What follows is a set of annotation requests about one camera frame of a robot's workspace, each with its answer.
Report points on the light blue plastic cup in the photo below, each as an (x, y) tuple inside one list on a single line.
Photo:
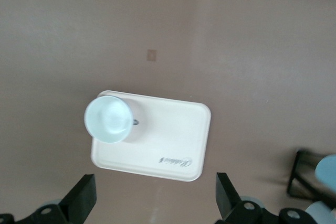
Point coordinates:
[(328, 171)]

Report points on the grey plastic cup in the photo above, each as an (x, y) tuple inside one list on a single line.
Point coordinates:
[(324, 212)]

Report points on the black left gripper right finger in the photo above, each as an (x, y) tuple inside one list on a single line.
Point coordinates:
[(246, 213)]

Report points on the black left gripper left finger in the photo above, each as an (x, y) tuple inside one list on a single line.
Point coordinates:
[(78, 203)]

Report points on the cream rectangular tray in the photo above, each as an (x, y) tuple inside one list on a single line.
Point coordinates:
[(162, 140)]

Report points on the white bowl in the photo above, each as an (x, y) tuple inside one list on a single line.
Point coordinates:
[(107, 119)]

